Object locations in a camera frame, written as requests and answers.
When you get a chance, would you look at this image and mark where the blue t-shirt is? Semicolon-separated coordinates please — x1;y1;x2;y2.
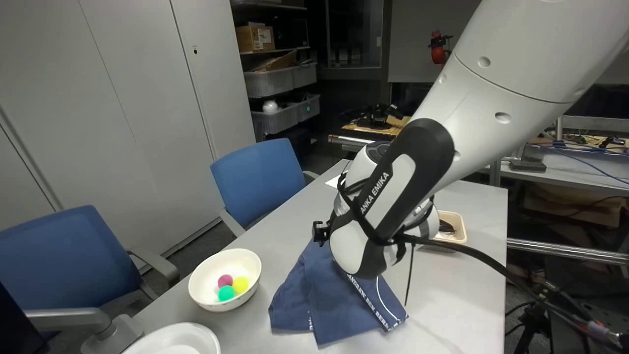
269;237;409;346

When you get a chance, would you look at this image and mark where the blue office chair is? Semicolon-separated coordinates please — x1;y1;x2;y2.
210;138;320;238
0;205;180;354

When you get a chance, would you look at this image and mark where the row of white baskets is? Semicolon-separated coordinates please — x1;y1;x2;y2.
251;94;321;137
244;62;318;98

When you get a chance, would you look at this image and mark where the wooden board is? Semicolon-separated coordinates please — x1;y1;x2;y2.
328;116;411;147

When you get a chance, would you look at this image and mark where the black device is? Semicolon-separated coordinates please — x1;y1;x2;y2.
356;102;404;130

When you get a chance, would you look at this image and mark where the shelf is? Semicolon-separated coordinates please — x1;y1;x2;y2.
230;0;323;144

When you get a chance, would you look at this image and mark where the cardboard box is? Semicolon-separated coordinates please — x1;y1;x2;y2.
235;24;276;54

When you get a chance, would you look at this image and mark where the white bowl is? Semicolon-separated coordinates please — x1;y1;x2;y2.
188;248;262;313

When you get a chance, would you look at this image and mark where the beige tray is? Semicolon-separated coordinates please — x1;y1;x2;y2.
431;210;468;245

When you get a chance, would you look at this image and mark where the red and black object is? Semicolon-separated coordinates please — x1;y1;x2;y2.
428;29;454;66

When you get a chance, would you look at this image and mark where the white cabinet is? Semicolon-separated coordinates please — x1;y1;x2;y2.
0;0;257;259

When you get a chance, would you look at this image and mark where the black flat block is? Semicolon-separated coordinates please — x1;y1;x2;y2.
509;156;548;173

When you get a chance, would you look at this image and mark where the white plate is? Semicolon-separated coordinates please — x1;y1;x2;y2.
121;322;222;354

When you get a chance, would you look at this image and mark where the grey workbench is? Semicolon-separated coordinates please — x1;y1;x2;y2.
489;115;629;193

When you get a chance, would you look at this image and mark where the stand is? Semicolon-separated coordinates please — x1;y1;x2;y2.
513;299;558;354

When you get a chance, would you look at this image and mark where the aluminium rail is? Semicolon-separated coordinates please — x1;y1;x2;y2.
506;237;629;266

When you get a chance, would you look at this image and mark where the blue cable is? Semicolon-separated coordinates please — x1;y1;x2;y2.
538;140;629;188

